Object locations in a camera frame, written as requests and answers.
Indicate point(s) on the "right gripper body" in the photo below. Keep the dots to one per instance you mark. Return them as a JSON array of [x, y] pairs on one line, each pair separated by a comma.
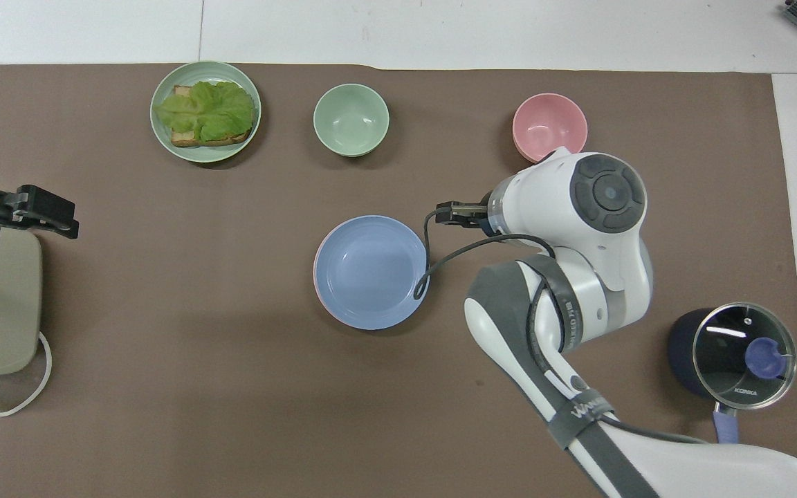
[[479, 216]]

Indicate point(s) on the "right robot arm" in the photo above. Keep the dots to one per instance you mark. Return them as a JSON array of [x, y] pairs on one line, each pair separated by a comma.
[[578, 228]]

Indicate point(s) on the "pink bowl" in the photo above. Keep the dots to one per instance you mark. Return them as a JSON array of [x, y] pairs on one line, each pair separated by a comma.
[[549, 123]]

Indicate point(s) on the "blue plate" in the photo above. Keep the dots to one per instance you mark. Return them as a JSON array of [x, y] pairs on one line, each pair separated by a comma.
[[371, 273]]

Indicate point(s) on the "green bowl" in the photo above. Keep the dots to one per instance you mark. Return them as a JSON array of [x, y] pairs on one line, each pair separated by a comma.
[[351, 119]]

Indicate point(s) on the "green plate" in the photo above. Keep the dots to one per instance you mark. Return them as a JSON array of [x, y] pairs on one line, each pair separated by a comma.
[[163, 135]]

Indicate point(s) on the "toast slice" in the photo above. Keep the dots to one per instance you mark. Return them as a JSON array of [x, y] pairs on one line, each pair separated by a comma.
[[187, 137]]

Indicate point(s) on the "dark blue pot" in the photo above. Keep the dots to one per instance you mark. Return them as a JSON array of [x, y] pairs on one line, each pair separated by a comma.
[[681, 353]]

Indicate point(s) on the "green lettuce leaf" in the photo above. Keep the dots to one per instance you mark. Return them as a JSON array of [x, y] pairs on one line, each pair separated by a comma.
[[215, 111]]

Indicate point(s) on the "glass pot lid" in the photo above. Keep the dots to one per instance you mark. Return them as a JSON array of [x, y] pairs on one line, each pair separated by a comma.
[[724, 366]]

